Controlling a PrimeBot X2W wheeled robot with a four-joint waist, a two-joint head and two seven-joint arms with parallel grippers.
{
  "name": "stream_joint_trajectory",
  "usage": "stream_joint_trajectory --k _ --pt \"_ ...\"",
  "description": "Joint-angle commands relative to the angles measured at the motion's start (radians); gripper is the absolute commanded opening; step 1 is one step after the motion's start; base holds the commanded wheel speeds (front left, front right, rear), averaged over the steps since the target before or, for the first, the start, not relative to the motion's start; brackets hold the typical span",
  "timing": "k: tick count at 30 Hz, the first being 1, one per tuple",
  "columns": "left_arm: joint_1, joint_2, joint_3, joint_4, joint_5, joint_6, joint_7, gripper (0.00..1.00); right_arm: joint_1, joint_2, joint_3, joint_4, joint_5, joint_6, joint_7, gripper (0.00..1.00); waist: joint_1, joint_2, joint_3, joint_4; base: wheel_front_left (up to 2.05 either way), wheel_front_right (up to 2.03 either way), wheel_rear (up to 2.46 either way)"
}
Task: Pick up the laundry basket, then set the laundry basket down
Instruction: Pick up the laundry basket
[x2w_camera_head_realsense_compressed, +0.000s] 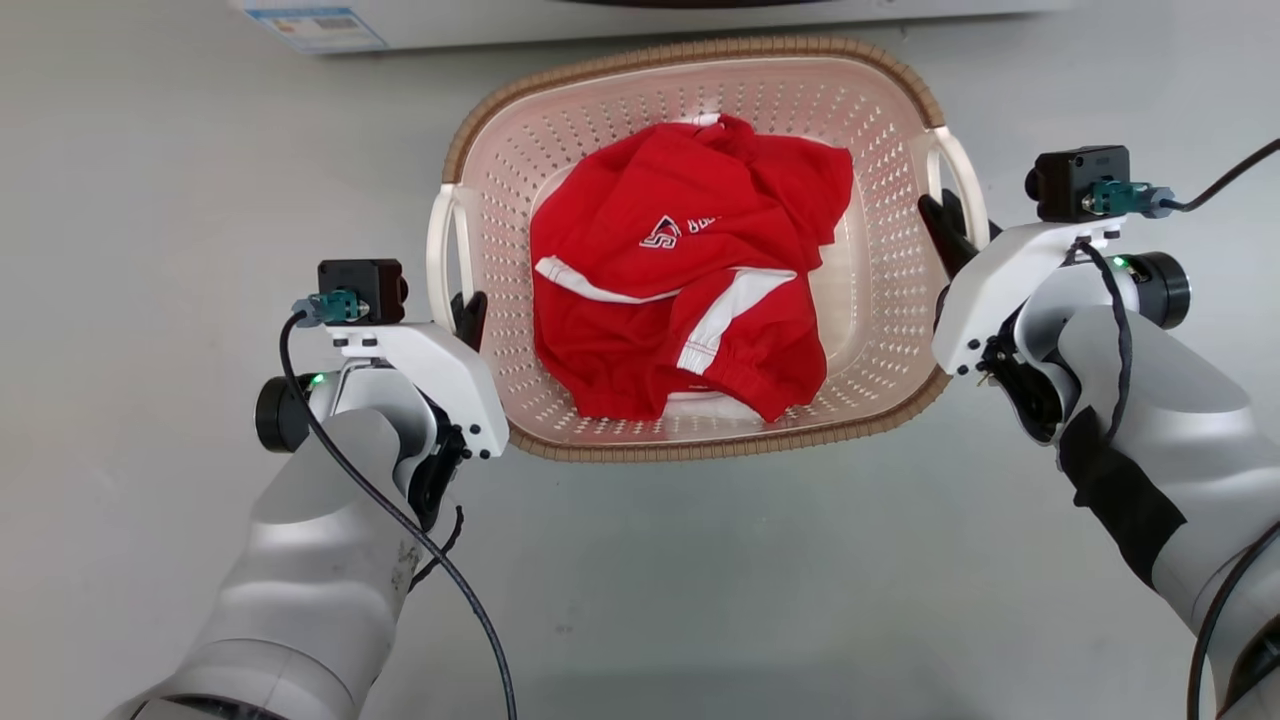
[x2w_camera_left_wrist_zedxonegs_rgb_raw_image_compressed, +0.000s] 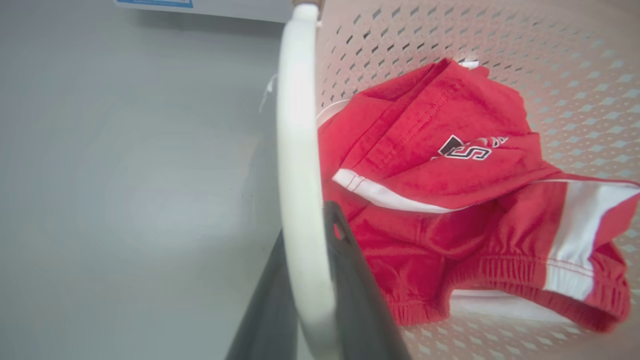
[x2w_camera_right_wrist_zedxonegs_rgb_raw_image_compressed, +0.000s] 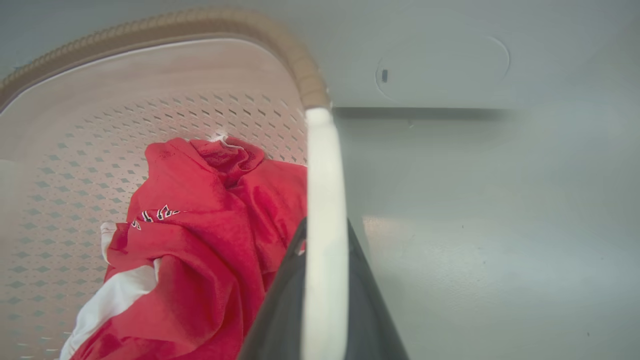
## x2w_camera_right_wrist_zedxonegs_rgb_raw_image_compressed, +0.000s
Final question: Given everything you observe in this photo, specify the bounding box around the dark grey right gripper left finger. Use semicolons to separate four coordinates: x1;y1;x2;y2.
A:
237;217;308;360

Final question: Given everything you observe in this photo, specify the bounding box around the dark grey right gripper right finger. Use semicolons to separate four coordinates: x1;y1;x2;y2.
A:
345;219;410;360

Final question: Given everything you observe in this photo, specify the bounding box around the white perforated laundry basket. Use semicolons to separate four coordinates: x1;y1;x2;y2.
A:
0;6;350;360

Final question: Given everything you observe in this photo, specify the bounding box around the red and white garment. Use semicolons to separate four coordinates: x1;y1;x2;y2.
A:
59;137;309;360

